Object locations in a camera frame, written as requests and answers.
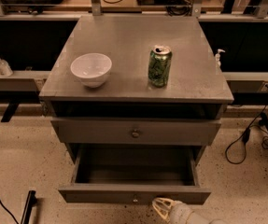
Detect green soda can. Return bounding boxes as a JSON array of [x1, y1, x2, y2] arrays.
[[148, 45, 173, 87]]

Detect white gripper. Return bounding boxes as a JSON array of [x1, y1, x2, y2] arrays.
[[152, 197, 202, 224]]

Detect black floor cable right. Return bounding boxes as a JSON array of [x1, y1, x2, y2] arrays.
[[224, 91, 268, 165]]

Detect grey wooden drawer cabinet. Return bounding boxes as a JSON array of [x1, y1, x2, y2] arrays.
[[38, 14, 235, 163]]

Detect white ceramic bowl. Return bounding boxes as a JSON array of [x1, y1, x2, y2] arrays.
[[70, 53, 112, 88]]

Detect grey top drawer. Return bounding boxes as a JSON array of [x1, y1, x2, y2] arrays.
[[51, 118, 220, 146]]

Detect grey drawer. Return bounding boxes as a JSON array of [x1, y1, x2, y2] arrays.
[[51, 118, 220, 146], [59, 145, 210, 204]]

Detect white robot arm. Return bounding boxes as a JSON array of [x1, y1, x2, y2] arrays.
[[152, 197, 227, 224]]

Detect white pump bottle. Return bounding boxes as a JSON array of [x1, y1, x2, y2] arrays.
[[215, 49, 226, 67]]

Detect black floor stand bar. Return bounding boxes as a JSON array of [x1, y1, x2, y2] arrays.
[[21, 190, 37, 224]]

